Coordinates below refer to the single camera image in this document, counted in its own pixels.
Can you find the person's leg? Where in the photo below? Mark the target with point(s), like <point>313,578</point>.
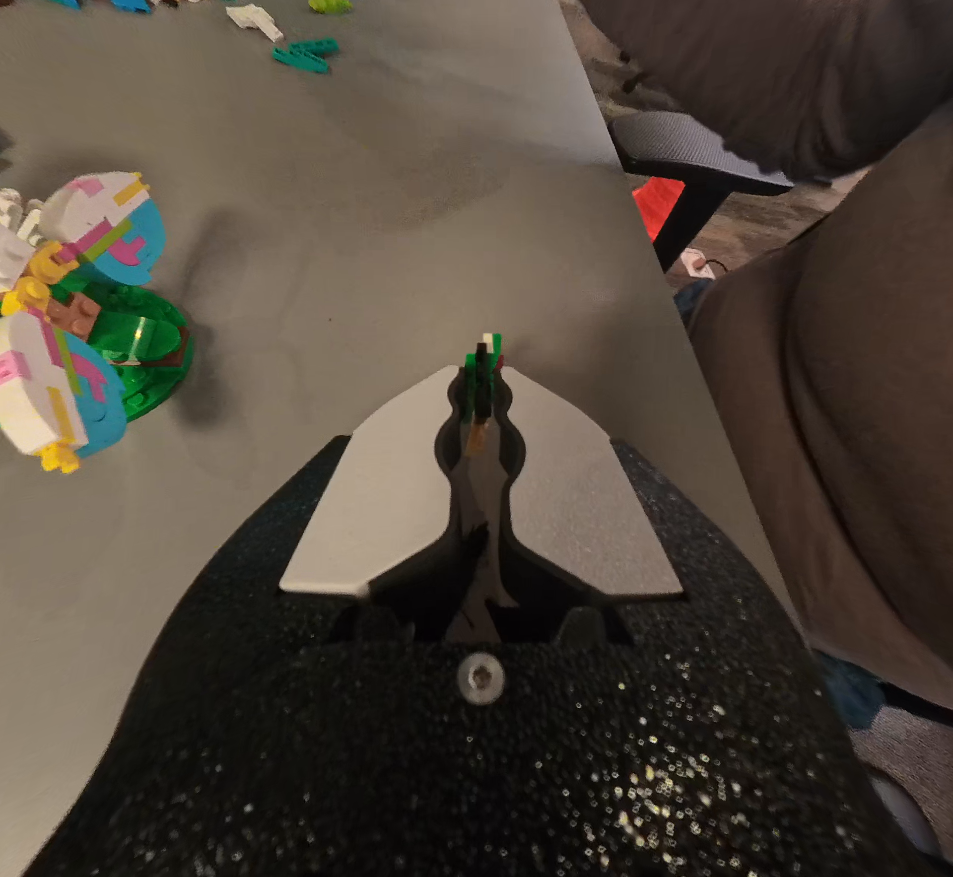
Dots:
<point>908,765</point>

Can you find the colourful butterfly lego model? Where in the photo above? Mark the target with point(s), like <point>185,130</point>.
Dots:
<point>89,251</point>

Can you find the white lego piece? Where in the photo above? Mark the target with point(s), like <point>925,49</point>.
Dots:
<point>253,19</point>

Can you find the black office chair armrest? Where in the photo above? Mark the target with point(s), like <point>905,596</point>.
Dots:
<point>685,147</point>

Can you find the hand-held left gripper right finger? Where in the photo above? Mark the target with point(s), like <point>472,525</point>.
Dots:
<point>588,512</point>

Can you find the small green lego assembly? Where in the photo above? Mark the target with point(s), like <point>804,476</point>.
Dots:
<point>480,385</point>

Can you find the red object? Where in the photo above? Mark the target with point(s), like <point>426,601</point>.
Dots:
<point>659,207</point>

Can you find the lime green lego piece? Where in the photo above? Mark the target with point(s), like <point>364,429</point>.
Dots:
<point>329,3</point>

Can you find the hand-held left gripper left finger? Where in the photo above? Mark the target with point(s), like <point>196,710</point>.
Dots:
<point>372,505</point>

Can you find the teal lego beam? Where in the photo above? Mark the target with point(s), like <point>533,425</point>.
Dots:
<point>314,46</point>
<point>299,61</point>

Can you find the white power strip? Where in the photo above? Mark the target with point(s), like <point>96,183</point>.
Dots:
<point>700,263</point>

